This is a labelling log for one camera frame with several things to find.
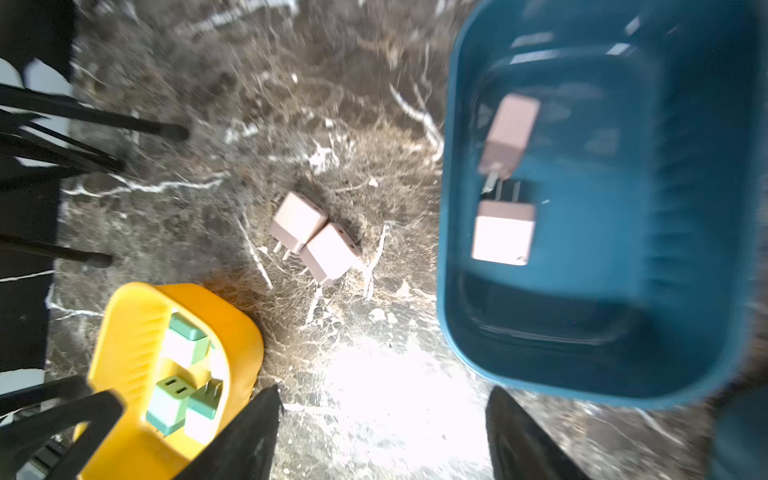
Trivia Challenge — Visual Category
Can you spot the black tripod stand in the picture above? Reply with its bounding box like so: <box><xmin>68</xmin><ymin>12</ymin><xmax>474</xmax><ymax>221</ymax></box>
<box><xmin>0</xmin><ymin>82</ymin><xmax>191</xmax><ymax>269</ymax></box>

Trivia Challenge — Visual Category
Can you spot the teal storage box rear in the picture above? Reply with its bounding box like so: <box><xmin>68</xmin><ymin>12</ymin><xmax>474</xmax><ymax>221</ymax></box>
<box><xmin>437</xmin><ymin>1</ymin><xmax>767</xmax><ymax>409</ymax></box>

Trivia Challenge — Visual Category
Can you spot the yellow storage box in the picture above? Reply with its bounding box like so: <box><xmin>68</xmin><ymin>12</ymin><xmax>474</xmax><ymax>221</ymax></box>
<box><xmin>80</xmin><ymin>282</ymin><xmax>264</xmax><ymax>479</ymax></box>

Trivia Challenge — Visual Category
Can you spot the pink plug pair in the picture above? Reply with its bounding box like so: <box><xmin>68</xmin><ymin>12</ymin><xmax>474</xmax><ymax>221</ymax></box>
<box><xmin>268</xmin><ymin>191</ymin><xmax>328</xmax><ymax>260</ymax></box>

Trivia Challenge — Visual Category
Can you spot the teal storage box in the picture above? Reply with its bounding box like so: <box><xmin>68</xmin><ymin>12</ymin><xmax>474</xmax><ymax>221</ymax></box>
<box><xmin>707</xmin><ymin>385</ymin><xmax>767</xmax><ymax>480</ymax></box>
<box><xmin>437</xmin><ymin>1</ymin><xmax>767</xmax><ymax>409</ymax></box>

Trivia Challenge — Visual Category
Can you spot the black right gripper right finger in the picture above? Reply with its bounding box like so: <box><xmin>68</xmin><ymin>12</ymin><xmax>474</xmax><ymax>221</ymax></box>
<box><xmin>485</xmin><ymin>386</ymin><xmax>589</xmax><ymax>480</ymax></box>

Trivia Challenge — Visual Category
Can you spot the teal storage box right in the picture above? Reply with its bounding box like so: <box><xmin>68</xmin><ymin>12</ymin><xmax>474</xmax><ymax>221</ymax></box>
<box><xmin>707</xmin><ymin>385</ymin><xmax>767</xmax><ymax>480</ymax></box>

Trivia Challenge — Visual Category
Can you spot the green plug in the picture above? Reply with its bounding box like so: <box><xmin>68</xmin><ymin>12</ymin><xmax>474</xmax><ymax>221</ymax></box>
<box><xmin>184</xmin><ymin>379</ymin><xmax>223</xmax><ymax>445</ymax></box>
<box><xmin>146</xmin><ymin>375</ymin><xmax>196</xmax><ymax>437</ymax></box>
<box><xmin>161</xmin><ymin>312</ymin><xmax>210</xmax><ymax>368</ymax></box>

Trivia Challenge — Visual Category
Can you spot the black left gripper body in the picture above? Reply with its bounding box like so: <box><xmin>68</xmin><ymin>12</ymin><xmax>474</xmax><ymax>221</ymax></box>
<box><xmin>1</xmin><ymin>376</ymin><xmax>124</xmax><ymax>479</ymax></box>

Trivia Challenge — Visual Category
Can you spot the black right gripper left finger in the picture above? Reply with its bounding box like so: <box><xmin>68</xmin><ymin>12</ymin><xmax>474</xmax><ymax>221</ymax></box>
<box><xmin>175</xmin><ymin>385</ymin><xmax>282</xmax><ymax>480</ymax></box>

